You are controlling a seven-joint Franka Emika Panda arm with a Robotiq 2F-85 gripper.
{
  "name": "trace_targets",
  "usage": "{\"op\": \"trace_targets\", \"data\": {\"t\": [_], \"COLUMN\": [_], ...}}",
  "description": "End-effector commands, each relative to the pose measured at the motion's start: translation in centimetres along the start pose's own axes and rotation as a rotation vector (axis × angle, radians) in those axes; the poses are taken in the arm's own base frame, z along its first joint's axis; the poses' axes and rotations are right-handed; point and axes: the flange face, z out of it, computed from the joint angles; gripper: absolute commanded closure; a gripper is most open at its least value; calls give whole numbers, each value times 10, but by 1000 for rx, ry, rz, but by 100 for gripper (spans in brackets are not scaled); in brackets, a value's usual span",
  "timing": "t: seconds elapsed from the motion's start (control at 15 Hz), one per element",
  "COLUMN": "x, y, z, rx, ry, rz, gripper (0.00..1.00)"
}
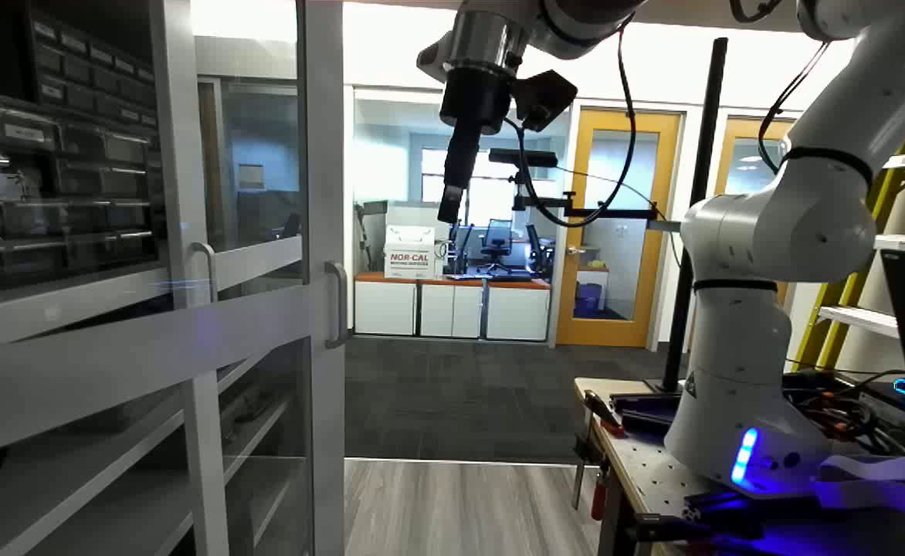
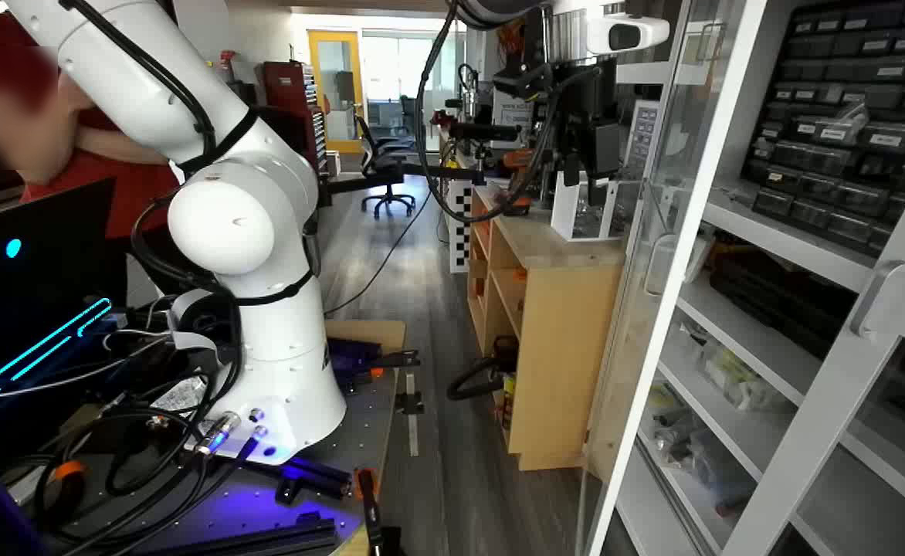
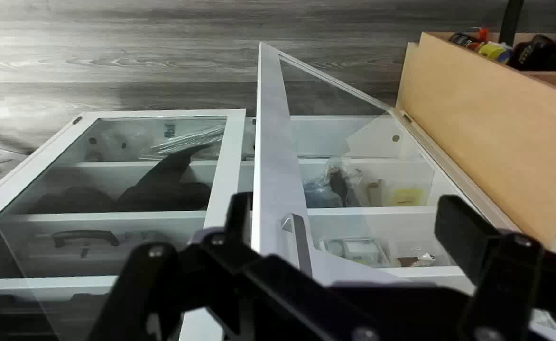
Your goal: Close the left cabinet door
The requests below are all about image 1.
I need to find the black camera stand pole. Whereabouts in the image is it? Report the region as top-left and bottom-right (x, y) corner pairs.
(660, 38), (732, 397)

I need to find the glass cabinet door white frame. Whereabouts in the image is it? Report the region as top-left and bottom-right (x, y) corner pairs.
(150, 0), (310, 556)
(0, 0), (353, 556)

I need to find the white low cabinet orange top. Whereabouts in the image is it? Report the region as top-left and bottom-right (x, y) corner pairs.
(416, 274), (489, 344)
(484, 274), (557, 346)
(353, 273), (424, 340)

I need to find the yellow door frame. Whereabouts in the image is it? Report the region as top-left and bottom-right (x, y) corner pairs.
(710, 115), (801, 200)
(557, 105), (686, 351)

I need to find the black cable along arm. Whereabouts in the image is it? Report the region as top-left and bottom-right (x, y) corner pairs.
(756, 39), (834, 177)

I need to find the metal cabinet door handle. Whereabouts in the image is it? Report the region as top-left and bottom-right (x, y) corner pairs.
(189, 238), (218, 308)
(320, 260), (355, 351)

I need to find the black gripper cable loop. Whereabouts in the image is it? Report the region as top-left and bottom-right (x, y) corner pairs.
(499, 11), (644, 232)

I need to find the white metal storage cabinet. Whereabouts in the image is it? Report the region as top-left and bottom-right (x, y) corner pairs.
(0, 0), (306, 556)

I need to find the black horizontal stand rod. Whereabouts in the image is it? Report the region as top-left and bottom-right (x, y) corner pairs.
(558, 200), (660, 225)

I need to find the red handled clamp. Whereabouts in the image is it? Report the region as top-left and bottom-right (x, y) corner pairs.
(581, 389), (631, 443)

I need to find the wooden edged robot workbench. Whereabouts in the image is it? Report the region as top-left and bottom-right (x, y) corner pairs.
(567, 374), (905, 556)

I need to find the black stereo camera on stand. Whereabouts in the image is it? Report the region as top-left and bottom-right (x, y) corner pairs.
(484, 144), (561, 174)

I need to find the blue machine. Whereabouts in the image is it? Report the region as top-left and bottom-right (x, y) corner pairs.
(449, 213), (554, 283)

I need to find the blue bin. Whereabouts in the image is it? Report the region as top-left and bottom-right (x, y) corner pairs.
(571, 268), (613, 320)

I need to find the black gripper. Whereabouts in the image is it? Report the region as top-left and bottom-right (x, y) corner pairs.
(435, 63), (517, 225)

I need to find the white box with red label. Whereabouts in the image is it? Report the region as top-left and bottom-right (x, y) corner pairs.
(381, 200), (453, 282)

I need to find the black small parts drawer organizer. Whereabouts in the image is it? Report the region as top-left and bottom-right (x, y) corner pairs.
(0, 0), (167, 303)

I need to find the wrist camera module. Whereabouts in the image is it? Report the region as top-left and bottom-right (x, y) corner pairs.
(511, 68), (581, 134)

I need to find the yellow ladder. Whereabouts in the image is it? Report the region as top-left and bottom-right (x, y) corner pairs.
(791, 130), (905, 376)

